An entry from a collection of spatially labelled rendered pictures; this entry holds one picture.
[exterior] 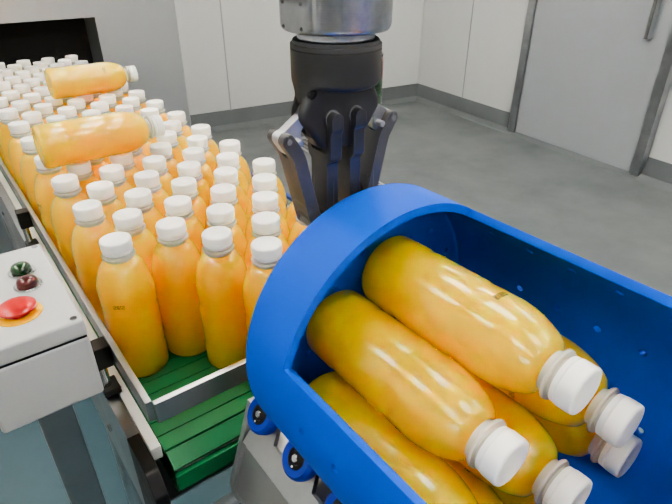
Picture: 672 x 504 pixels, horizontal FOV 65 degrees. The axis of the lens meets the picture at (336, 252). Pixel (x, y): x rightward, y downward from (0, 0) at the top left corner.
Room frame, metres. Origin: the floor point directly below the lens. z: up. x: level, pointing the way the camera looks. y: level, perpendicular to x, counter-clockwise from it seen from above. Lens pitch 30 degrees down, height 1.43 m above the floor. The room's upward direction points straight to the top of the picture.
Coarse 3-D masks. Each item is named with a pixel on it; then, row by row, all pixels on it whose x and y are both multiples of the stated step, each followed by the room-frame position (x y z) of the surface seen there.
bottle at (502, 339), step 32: (384, 256) 0.41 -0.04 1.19; (416, 256) 0.40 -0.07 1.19; (384, 288) 0.38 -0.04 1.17; (416, 288) 0.36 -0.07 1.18; (448, 288) 0.35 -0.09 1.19; (480, 288) 0.35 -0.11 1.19; (416, 320) 0.35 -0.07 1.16; (448, 320) 0.33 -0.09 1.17; (480, 320) 0.32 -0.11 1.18; (512, 320) 0.31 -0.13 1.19; (544, 320) 0.31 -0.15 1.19; (448, 352) 0.33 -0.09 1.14; (480, 352) 0.30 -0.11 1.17; (512, 352) 0.29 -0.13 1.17; (544, 352) 0.29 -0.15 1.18; (512, 384) 0.29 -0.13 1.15; (544, 384) 0.27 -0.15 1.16
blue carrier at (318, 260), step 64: (384, 192) 0.44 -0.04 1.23; (320, 256) 0.37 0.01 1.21; (448, 256) 0.52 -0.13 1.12; (512, 256) 0.45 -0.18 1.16; (576, 256) 0.36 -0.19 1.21; (256, 320) 0.36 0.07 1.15; (576, 320) 0.41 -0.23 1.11; (640, 320) 0.35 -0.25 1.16; (256, 384) 0.35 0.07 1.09; (640, 384) 0.35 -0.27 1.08; (320, 448) 0.27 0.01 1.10
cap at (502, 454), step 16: (496, 432) 0.26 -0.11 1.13; (512, 432) 0.26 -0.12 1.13; (480, 448) 0.25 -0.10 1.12; (496, 448) 0.24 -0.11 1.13; (512, 448) 0.24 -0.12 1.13; (528, 448) 0.25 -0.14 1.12; (480, 464) 0.24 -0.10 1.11; (496, 464) 0.24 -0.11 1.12; (512, 464) 0.24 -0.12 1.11; (496, 480) 0.23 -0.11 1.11
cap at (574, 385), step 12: (576, 360) 0.28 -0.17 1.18; (564, 372) 0.27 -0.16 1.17; (576, 372) 0.27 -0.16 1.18; (588, 372) 0.27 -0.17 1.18; (600, 372) 0.28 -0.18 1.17; (552, 384) 0.27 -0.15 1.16; (564, 384) 0.27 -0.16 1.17; (576, 384) 0.26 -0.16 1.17; (588, 384) 0.27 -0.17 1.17; (552, 396) 0.27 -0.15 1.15; (564, 396) 0.26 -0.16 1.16; (576, 396) 0.26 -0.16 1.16; (588, 396) 0.27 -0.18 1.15; (564, 408) 0.26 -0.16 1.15; (576, 408) 0.26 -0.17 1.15
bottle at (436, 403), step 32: (320, 320) 0.38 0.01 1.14; (352, 320) 0.37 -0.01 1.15; (384, 320) 0.36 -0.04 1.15; (320, 352) 0.37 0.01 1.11; (352, 352) 0.34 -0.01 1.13; (384, 352) 0.33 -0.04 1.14; (416, 352) 0.32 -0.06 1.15; (352, 384) 0.33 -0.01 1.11; (384, 384) 0.31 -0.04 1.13; (416, 384) 0.29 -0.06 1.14; (448, 384) 0.29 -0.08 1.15; (480, 384) 0.30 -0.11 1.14; (416, 416) 0.28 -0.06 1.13; (448, 416) 0.27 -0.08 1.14; (480, 416) 0.27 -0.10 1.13; (448, 448) 0.26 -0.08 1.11
